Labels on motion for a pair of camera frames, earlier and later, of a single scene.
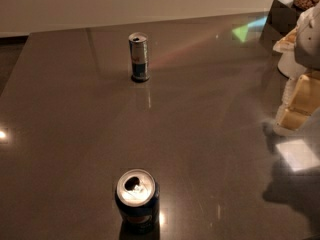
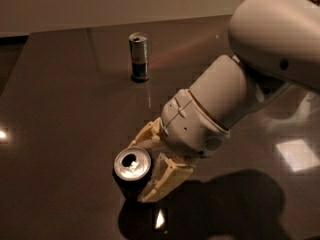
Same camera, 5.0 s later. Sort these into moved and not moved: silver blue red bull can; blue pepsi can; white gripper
Moved: white gripper; blue pepsi can
Not moved: silver blue red bull can
